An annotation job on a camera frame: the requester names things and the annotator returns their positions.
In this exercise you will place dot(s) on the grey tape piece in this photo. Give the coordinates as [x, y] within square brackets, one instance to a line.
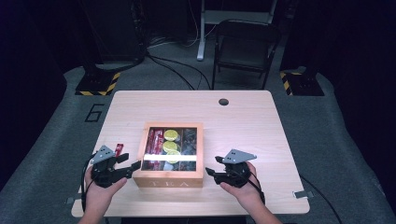
[73, 199]
[302, 194]

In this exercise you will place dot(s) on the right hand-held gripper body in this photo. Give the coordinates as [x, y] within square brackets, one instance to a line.
[235, 175]

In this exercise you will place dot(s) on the black stand striped base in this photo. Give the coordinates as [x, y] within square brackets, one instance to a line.
[303, 84]
[96, 84]

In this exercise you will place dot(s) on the white metal desk frame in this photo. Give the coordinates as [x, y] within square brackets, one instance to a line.
[201, 37]

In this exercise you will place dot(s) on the row of dark packets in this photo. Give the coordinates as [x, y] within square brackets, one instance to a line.
[188, 141]

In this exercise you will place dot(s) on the dark equipment cabinet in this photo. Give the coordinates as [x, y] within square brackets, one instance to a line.
[115, 31]

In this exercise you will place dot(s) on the row of red packets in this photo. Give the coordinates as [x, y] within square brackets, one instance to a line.
[153, 143]

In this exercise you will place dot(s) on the person's left hand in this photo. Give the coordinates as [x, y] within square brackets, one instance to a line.
[98, 196]

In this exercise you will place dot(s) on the yellow round tea tin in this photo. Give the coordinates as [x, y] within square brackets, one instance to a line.
[173, 154]
[171, 135]
[170, 146]

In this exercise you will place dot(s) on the red tea packet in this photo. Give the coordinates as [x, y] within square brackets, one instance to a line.
[119, 148]

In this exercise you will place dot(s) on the wooden tea box glass lid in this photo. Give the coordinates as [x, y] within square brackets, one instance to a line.
[169, 179]

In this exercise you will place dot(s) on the black folding chair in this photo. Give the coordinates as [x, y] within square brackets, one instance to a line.
[246, 46]

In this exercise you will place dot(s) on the person's right hand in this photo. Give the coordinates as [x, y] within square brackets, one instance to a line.
[249, 194]

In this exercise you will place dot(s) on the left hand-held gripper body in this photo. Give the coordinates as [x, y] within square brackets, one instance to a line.
[106, 174]

